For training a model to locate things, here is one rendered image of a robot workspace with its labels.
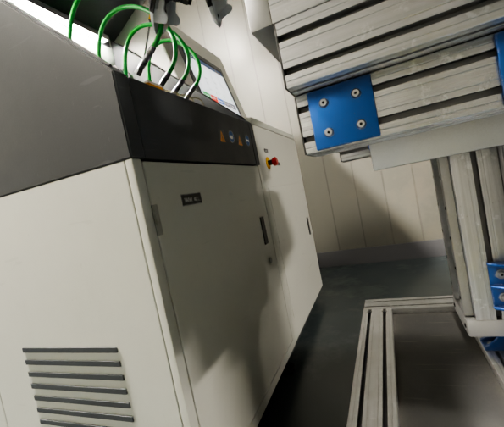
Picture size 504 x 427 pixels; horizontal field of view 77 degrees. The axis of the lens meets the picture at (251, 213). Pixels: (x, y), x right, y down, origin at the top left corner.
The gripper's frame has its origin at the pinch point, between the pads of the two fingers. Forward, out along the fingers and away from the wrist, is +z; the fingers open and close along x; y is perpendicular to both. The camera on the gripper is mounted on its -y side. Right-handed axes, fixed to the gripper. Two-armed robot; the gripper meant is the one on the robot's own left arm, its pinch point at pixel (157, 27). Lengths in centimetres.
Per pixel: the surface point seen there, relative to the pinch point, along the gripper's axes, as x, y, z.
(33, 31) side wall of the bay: -38.0, 4.6, 2.2
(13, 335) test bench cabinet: -58, 24, 65
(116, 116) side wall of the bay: -39, 30, 7
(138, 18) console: 33, -42, 9
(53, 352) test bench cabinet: -56, 37, 59
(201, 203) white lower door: -23, 44, 26
